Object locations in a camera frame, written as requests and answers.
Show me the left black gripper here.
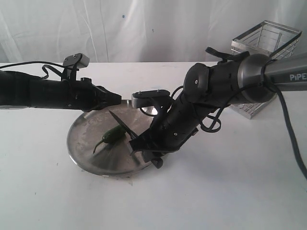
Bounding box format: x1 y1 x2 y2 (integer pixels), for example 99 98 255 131
67 78 121 112

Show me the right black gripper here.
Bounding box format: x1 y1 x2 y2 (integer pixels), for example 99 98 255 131
130 93 216 169

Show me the black handled kitchen knife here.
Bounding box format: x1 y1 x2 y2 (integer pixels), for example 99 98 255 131
109 110 138 139

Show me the green jalapeno pepper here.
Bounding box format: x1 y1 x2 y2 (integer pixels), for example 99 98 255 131
93 125 126 154

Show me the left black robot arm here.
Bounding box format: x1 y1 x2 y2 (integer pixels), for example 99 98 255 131
0 71 122 112

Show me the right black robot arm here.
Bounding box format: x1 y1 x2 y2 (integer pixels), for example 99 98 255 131
130 54 307 168

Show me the round steel plate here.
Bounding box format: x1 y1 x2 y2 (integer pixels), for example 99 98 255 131
67 100 157 176

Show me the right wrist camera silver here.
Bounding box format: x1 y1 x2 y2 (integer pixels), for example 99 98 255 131
131 90 170 108

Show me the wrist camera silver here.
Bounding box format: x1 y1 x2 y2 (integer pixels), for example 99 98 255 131
131 90 170 108
63 53 90 69

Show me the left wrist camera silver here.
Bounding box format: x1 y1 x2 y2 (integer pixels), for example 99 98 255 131
63 53 90 69

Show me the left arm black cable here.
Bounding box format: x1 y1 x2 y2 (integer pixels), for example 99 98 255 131
0 61 70 80

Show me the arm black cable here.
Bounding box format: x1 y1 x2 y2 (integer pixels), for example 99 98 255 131
0 61 70 80
167 46 307 180

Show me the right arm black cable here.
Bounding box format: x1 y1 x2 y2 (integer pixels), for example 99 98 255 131
167 46 307 180

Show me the wire metal utensil holder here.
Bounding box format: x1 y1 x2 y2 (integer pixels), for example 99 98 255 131
230 21 302 120

